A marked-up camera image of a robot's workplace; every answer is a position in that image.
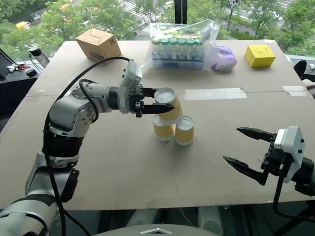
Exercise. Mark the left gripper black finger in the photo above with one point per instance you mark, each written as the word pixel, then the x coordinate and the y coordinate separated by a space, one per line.
pixel 157 109
pixel 148 92

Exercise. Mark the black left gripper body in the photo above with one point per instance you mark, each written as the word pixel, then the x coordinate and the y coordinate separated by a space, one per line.
pixel 136 98

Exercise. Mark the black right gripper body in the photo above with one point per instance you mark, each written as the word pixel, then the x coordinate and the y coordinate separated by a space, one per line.
pixel 275 158

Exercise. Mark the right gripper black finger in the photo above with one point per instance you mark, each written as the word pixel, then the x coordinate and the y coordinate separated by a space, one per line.
pixel 248 170
pixel 258 134

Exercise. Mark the yellow and white paper cup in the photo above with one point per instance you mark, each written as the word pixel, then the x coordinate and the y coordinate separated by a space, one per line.
pixel 163 131
pixel 167 96
pixel 184 134

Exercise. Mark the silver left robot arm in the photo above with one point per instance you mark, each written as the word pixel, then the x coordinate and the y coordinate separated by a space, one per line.
pixel 69 113

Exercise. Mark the blue rack of capped tubes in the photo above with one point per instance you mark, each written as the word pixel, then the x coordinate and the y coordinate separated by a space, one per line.
pixel 177 52

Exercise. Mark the short clear tape strip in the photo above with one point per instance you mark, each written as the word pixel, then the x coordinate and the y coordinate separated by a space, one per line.
pixel 295 90

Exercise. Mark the long clear tape strip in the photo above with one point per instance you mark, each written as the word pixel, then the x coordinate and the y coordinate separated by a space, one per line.
pixel 215 94

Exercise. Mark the brown cardboard box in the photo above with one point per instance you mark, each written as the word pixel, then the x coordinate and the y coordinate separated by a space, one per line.
pixel 98 45

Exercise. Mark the black chair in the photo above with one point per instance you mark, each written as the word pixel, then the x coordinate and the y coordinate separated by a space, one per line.
pixel 301 70

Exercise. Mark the yellow box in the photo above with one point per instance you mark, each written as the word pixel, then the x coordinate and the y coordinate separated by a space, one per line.
pixel 259 56

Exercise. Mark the purple and white packet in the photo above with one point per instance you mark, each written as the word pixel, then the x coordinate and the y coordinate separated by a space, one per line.
pixel 225 60

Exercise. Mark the clear plastic bag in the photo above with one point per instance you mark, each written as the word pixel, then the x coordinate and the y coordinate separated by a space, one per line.
pixel 209 37

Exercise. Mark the black window mullion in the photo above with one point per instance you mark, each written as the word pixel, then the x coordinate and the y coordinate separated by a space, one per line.
pixel 181 11

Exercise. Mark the black slanted panel with knob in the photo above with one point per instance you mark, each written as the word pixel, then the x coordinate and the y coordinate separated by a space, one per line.
pixel 40 60

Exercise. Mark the small round black object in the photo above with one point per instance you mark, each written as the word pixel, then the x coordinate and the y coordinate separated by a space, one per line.
pixel 31 72

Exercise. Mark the grey robot torso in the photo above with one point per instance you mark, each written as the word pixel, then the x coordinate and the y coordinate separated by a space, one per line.
pixel 157 231

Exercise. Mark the red key bundle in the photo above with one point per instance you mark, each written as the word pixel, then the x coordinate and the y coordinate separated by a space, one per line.
pixel 21 66

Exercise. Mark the black side desk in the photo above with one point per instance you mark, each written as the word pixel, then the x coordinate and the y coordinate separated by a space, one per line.
pixel 14 91

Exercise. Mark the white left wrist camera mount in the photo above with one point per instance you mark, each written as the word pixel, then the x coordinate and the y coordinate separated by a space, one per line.
pixel 128 82

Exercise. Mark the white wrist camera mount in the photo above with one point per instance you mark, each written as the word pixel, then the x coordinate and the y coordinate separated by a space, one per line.
pixel 292 147
pixel 128 82

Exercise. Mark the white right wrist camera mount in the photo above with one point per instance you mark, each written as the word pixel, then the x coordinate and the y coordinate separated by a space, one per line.
pixel 292 147

